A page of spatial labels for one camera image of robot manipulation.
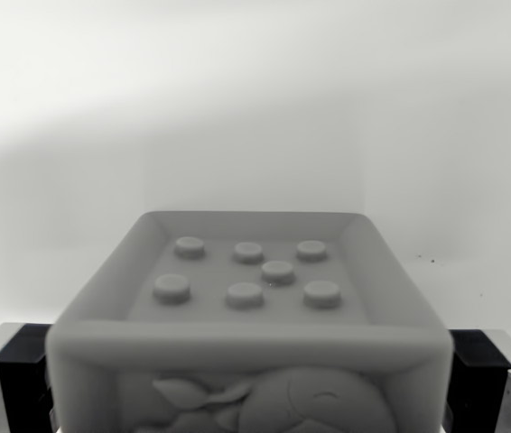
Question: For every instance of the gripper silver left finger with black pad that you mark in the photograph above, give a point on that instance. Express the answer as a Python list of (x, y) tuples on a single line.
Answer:
[(5, 383)]

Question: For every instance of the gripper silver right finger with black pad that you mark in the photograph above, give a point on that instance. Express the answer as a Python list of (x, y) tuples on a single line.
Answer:
[(490, 388)]

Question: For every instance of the grey rubber cube with studs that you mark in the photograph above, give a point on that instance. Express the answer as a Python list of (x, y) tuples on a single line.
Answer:
[(248, 325)]

